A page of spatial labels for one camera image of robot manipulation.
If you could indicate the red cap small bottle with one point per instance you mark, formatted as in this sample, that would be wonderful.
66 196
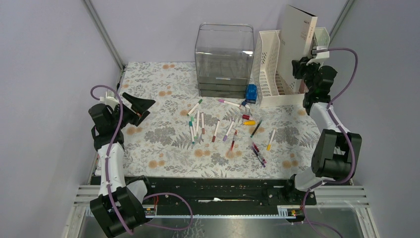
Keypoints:
247 117

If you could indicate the clear acrylic drawer organizer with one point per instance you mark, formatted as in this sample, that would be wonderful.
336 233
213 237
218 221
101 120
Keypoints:
224 55

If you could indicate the pink cap white marker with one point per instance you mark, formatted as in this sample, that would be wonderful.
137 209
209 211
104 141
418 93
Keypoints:
229 103

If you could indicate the blue stapler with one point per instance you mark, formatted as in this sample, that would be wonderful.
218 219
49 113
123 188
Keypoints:
251 94

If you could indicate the teal cap white marker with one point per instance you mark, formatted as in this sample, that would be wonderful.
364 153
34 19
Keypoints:
192 130

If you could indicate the green clipboard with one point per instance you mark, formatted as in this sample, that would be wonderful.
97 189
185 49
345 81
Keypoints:
321 36

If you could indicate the yellow cap white marker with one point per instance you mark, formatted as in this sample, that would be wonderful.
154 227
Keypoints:
268 148

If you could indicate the purple cap white marker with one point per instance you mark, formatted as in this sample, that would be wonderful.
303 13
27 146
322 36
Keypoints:
228 131

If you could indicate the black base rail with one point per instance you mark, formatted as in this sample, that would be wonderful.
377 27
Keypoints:
211 197

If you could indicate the beige notebook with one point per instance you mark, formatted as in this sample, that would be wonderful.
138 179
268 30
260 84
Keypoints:
295 40

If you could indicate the white mesh file rack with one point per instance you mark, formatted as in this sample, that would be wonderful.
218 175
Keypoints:
272 89

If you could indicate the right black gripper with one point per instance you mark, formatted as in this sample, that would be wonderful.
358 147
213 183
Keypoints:
298 66

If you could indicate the rust cap white marker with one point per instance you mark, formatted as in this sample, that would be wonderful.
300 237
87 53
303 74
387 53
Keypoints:
202 123

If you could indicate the green cap white marker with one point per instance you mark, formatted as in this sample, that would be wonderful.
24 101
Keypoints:
194 107

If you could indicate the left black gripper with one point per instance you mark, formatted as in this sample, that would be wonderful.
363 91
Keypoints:
139 105

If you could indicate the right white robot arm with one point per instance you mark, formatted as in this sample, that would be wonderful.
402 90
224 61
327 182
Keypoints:
336 153

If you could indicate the yellow small bottle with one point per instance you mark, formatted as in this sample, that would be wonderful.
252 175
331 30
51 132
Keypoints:
249 122

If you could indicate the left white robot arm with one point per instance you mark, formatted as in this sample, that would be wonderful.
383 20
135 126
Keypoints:
118 207

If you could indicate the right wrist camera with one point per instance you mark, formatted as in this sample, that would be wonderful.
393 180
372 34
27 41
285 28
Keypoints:
320 53

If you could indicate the brown cap white marker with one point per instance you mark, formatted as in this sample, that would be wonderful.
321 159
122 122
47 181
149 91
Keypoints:
215 131

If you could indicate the floral table mat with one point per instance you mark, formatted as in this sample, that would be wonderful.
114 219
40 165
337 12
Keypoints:
162 146

